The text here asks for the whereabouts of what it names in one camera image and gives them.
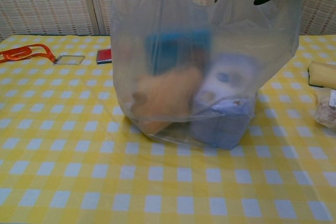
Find white round wipes pack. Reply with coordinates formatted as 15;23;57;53
195;53;258;114

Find orange lanyard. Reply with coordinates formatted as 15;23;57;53
0;43;57;64

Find transparent plastic bag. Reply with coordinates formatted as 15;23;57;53
109;0;302;149

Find clear packaged snack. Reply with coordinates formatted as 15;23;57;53
313;89;336;130

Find blue snack box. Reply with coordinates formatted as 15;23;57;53
145;31;212;78

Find orange plush toy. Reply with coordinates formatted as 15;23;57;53
130;66;203;135

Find clear badge holder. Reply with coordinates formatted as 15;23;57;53
53;55;86;66

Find yellow checked tablecloth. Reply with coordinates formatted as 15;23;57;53
0;34;336;224

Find yellow sponge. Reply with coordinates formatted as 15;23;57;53
307;60;336;90

